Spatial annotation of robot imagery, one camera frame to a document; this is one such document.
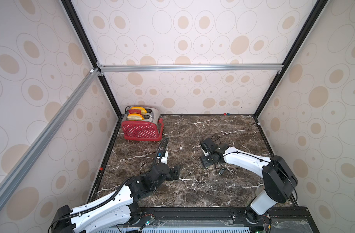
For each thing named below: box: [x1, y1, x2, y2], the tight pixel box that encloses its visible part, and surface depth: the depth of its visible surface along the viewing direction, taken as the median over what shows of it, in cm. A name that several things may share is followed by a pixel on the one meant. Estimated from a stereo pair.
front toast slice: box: [127, 113, 146, 121], surface depth 94 cm
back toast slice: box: [129, 106, 148, 115], surface depth 96 cm
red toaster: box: [121, 107, 164, 142], surface depth 97 cm
